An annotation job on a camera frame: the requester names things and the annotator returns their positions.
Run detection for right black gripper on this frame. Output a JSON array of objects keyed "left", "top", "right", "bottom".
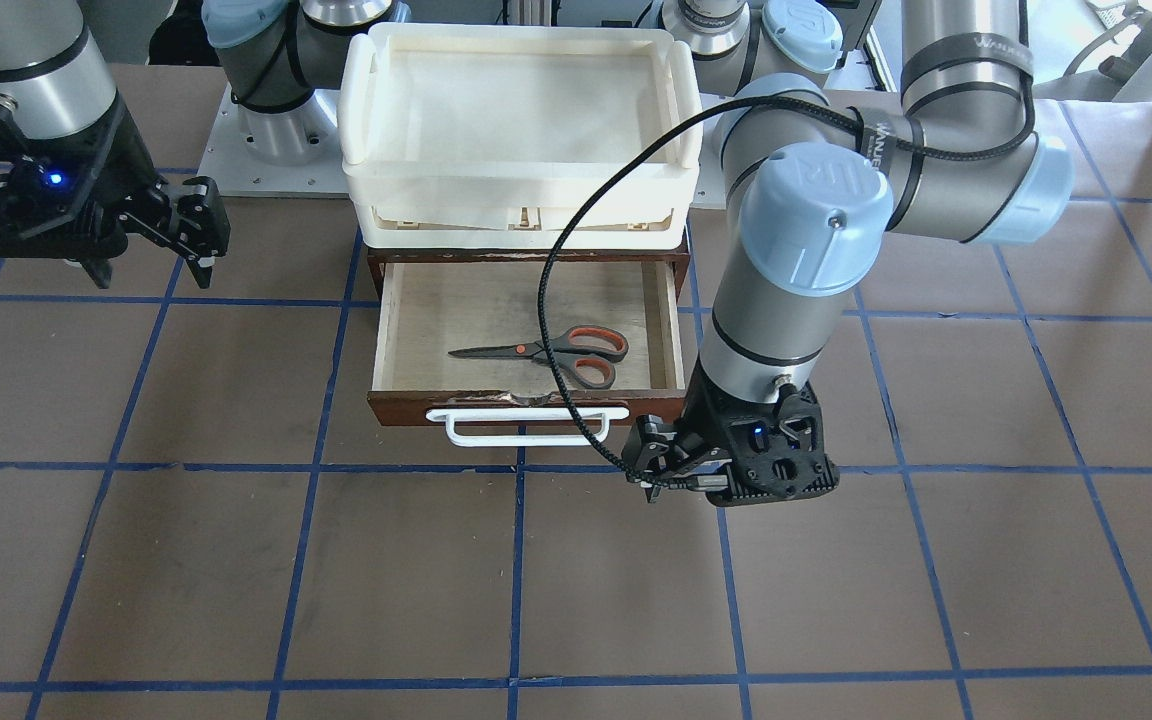
[{"left": 0, "top": 100, "right": 177, "bottom": 290}]

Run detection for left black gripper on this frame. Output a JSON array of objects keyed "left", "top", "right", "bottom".
[{"left": 684, "top": 366, "right": 838, "bottom": 507}]

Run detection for grey orange scissors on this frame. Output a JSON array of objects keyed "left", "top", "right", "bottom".
[{"left": 448, "top": 325, "right": 628, "bottom": 389}]

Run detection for wooden drawer white handle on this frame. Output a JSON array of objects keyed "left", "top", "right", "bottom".
[{"left": 366, "top": 253, "right": 691, "bottom": 447}]

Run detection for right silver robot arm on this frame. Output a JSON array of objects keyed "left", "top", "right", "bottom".
[{"left": 0, "top": 1, "right": 411, "bottom": 288}]

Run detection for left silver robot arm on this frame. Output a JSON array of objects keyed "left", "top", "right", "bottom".
[{"left": 622, "top": 1, "right": 1075, "bottom": 507}]

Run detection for white plastic tray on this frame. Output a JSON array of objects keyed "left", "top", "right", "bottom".
[{"left": 338, "top": 23, "right": 702, "bottom": 251}]

